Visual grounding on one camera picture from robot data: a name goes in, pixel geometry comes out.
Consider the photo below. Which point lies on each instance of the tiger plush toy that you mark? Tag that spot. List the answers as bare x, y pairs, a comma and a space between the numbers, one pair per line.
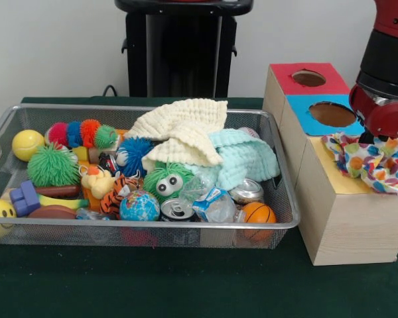
119, 192

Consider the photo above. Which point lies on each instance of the wooden box with three holes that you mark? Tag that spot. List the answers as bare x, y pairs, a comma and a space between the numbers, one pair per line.
338, 225

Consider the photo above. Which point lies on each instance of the clear mesh bin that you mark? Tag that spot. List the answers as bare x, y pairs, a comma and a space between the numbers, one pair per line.
186, 235

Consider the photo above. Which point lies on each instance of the globe print ball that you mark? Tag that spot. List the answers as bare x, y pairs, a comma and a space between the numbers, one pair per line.
138, 207

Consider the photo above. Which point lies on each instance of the small orange basketball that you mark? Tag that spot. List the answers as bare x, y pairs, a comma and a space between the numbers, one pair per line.
259, 213

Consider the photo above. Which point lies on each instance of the green fuzzy toy with eyes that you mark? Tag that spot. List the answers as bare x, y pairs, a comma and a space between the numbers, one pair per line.
167, 180

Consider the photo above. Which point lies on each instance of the plain yellow ball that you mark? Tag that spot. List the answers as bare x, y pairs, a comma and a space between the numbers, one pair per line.
28, 144

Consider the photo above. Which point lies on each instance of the multicolour fuzzy caterpillar toy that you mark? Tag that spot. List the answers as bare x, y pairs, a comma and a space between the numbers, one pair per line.
83, 134

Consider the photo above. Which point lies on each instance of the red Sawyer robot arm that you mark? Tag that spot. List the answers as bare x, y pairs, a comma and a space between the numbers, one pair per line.
391, 53

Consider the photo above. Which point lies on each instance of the blue spiky ball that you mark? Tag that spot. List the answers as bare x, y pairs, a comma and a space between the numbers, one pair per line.
136, 154

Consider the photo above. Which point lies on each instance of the cream yellow cloth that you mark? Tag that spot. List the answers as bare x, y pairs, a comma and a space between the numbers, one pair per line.
186, 129

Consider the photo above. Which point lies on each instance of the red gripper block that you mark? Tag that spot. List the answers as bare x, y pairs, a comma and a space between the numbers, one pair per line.
385, 118

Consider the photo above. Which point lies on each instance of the green spiky ball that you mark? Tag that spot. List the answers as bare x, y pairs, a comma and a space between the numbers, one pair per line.
53, 165

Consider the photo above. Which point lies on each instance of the colourful polka dot cloth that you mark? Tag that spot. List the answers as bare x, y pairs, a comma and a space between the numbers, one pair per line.
371, 162

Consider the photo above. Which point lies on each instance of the mint green cloth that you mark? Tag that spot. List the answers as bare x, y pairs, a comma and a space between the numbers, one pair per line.
249, 162

